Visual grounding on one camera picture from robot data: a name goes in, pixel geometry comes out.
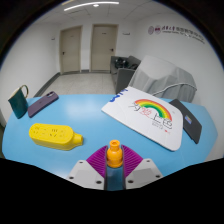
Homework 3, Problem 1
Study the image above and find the white cable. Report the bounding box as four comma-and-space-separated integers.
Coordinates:
155, 80, 198, 98

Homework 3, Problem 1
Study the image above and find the grey cloth-covered object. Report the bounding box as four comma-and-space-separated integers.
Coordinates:
127, 54, 198, 104

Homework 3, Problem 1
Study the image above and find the yellow power strip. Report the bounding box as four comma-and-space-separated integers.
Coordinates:
28, 122, 85, 152

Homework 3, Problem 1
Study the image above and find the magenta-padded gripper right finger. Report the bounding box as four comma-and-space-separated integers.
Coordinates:
121, 144, 165, 191

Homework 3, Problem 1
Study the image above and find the long ceiling light strip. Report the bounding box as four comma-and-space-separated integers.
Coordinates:
62, 0, 121, 12

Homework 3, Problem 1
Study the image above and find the dark grey tablet case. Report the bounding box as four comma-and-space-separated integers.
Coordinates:
168, 98, 204, 145

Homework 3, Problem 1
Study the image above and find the purple smartphone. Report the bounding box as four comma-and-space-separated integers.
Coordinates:
27, 90, 60, 119

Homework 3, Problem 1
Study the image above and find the grey sofa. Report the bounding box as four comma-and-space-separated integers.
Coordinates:
109, 54, 143, 95

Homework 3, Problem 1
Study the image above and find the black bag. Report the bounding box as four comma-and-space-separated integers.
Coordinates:
115, 57, 130, 70

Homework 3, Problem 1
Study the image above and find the wall sign lettering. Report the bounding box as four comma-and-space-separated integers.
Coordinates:
147, 24, 206, 45

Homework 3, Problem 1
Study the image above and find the white rainbow-print mouse pad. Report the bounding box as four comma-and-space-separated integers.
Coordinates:
100, 85, 185, 152

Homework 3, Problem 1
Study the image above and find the teal mug with gold handle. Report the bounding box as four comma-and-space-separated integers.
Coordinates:
7, 84, 30, 120

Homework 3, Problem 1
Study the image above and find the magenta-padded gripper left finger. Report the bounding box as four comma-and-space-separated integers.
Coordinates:
66, 145, 109, 191

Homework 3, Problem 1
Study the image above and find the beige door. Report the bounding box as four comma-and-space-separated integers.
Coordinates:
58, 25, 84, 75
90, 23, 119, 73

